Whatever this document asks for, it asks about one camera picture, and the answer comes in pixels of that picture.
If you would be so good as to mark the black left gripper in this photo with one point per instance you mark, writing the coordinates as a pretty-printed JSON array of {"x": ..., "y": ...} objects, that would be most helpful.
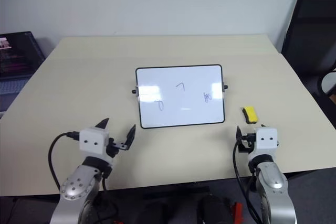
[{"x": 112, "y": 148}]

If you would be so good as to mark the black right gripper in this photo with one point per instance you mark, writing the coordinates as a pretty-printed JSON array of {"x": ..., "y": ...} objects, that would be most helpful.
[{"x": 246, "y": 142}]

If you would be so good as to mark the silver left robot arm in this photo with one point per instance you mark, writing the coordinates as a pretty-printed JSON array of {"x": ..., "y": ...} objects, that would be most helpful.
[{"x": 78, "y": 182}]

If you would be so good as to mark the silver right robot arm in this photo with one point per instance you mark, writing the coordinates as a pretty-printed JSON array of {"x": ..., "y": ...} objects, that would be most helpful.
[{"x": 274, "y": 182}]

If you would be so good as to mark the yellow and black eraser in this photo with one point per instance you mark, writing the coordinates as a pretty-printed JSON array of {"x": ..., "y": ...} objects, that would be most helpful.
[{"x": 250, "y": 114}]

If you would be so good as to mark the small black-framed whiteboard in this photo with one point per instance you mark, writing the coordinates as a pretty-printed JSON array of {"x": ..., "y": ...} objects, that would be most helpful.
[{"x": 181, "y": 95}]

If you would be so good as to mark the red object under table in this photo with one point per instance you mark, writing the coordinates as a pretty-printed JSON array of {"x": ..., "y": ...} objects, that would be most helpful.
[{"x": 237, "y": 212}]

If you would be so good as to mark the black mesh office chair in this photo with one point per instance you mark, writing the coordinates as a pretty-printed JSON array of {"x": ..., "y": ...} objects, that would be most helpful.
[{"x": 309, "y": 32}]

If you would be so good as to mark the open laptop with dark screen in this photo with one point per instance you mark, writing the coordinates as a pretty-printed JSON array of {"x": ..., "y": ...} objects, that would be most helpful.
[{"x": 18, "y": 56}]

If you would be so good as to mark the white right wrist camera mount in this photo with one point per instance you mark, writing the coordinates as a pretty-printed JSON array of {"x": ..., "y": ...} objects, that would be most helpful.
[{"x": 267, "y": 137}]

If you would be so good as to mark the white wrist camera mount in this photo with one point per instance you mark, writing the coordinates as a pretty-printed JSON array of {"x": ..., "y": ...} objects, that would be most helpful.
[
  {"x": 267, "y": 137},
  {"x": 92, "y": 140}
]

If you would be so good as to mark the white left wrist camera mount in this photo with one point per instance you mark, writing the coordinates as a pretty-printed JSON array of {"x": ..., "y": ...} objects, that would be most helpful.
[{"x": 92, "y": 140}]

